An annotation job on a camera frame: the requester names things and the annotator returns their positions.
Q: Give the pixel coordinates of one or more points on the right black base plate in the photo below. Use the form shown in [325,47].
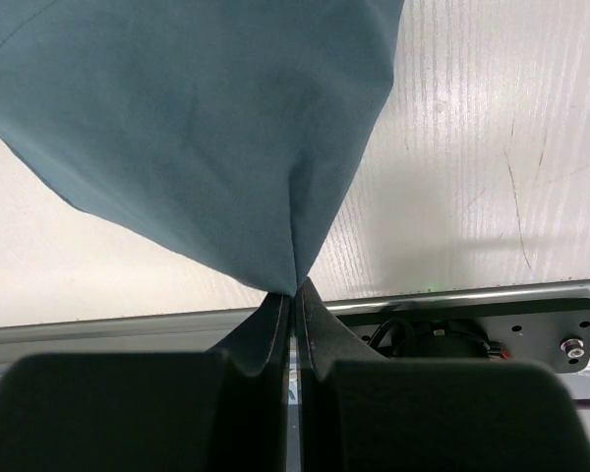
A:
[553,332]

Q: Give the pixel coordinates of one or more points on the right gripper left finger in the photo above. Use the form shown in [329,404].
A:
[223,409]

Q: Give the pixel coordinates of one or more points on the blue t shirt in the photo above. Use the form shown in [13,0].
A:
[225,131]

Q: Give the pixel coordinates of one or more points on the aluminium mounting rail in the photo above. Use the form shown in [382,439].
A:
[200,330]

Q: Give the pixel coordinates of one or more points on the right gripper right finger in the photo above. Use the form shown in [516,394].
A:
[361,411]

